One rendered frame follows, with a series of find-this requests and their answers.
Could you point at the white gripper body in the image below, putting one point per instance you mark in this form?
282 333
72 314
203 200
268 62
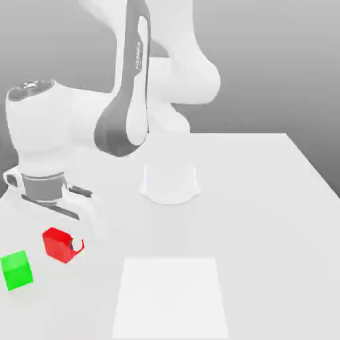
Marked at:
87 217

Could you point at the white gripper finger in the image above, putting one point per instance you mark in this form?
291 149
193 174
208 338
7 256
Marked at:
75 243

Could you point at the small red cube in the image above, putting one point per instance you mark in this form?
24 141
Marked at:
56 247

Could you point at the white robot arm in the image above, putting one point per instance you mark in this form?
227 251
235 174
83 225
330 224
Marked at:
47 124

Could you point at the small green cube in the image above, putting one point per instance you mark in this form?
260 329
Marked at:
17 271

